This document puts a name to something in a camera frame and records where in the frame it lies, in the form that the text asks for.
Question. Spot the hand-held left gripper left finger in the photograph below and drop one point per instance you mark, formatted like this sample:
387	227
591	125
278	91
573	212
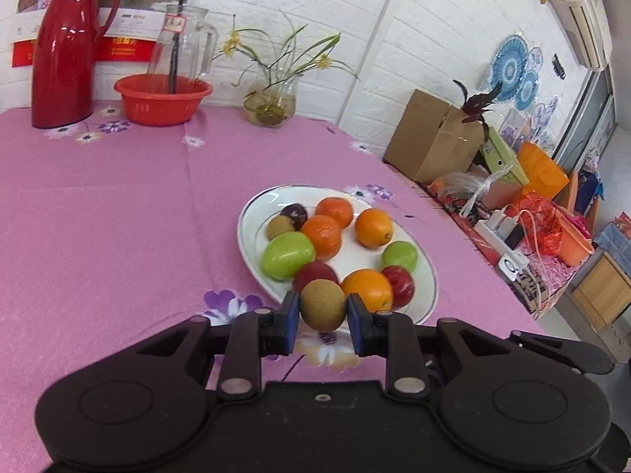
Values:
291	322

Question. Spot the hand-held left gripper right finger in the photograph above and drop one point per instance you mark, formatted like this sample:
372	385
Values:
357	327

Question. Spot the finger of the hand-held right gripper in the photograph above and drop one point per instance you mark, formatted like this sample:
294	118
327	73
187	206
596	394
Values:
562	351

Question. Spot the smooth orange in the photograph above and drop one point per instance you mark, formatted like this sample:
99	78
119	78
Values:
367	288
373	227

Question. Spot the red plum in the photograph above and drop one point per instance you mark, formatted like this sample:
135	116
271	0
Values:
314	273
400	286

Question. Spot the large green mango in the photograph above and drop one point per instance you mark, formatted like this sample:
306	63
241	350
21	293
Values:
287	255

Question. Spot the white porcelain plate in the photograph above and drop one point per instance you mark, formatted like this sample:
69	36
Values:
356	257

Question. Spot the small green jujube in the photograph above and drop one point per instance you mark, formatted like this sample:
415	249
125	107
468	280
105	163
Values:
399	256

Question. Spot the orange tangerine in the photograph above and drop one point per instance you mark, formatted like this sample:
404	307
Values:
335	211
321	236

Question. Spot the dark purple plum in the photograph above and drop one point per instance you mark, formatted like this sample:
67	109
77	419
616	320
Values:
296	213

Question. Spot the wooden cabinet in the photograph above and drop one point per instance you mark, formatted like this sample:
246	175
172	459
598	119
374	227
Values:
601	290

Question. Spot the pink shredded paper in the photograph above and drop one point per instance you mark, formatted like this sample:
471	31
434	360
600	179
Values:
557	276

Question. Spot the orange plastic basket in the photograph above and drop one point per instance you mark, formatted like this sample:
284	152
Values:
574	246

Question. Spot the red mesh bag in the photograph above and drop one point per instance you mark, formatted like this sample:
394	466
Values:
542	221

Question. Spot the white power strip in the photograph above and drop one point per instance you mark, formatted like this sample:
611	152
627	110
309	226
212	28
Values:
493	229

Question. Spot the blue bag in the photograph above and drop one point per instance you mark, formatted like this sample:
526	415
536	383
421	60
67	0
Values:
589	192

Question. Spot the clear plastic bag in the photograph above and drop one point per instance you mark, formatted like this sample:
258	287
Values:
463	182

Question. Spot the orange bag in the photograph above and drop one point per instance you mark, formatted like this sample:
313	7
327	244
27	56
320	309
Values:
542	170

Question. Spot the pink floral tablecloth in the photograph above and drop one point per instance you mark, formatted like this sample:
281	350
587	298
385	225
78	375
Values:
123	217

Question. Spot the brown cardboard box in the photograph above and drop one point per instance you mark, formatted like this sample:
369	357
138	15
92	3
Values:
429	138

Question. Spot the glass vase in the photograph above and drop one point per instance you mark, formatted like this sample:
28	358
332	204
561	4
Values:
271	108

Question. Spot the grey framed glass door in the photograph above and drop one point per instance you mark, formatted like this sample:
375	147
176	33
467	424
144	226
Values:
591	118

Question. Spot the purple leaf plant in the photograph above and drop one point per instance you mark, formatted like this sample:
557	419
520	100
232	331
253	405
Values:
475	103

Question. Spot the red plastic basin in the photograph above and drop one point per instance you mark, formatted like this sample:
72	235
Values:
157	106

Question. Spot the green orchid plant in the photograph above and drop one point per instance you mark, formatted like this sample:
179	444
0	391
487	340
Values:
291	49

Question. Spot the dark stirring stick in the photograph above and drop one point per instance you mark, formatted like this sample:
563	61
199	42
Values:
173	59

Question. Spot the large blue paper fan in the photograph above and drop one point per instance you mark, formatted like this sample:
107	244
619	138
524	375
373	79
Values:
508	64

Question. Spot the clear glass pitcher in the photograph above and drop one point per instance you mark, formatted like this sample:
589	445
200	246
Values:
192	44

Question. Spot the white air conditioner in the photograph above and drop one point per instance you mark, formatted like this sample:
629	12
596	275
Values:
584	10

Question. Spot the red thermos jug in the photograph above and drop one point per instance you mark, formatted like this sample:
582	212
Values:
64	59

